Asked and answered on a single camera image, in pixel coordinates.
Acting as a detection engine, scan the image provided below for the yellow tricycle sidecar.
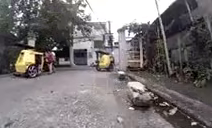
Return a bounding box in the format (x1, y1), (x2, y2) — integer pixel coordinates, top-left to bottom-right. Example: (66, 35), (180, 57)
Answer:
(13, 49), (45, 79)
(95, 50), (115, 72)

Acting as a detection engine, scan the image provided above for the white gate pillar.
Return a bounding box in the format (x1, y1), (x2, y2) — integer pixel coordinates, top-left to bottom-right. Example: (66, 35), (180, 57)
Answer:
(117, 28), (129, 72)

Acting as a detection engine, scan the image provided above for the white building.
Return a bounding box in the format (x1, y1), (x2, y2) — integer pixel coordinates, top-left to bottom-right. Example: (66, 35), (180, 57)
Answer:
(58, 21), (110, 67)

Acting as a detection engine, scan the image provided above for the concrete rubble block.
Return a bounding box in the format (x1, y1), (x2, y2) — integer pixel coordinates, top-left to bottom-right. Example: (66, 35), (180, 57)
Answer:
(126, 81), (155, 108)

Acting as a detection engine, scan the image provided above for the grey concrete road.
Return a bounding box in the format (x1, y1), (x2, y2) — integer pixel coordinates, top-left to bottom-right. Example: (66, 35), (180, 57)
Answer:
(0, 66), (175, 128)

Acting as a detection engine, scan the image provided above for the person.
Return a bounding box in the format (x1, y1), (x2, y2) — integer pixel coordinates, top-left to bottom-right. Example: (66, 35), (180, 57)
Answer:
(44, 50), (57, 75)

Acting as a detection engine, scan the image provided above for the leaning pole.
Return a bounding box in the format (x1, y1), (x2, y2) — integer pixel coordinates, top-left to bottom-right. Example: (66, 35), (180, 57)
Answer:
(154, 0), (174, 77)

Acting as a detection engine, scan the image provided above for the large tree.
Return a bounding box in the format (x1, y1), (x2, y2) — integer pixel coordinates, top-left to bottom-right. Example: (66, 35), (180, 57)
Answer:
(0, 0), (92, 54)

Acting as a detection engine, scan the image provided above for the roadside drainage ditch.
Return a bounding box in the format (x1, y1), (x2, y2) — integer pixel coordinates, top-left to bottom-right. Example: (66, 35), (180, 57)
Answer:
(127, 73), (208, 128)

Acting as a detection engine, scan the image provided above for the grey concrete wall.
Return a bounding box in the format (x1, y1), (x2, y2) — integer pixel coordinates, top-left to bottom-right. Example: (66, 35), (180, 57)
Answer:
(150, 0), (212, 84)

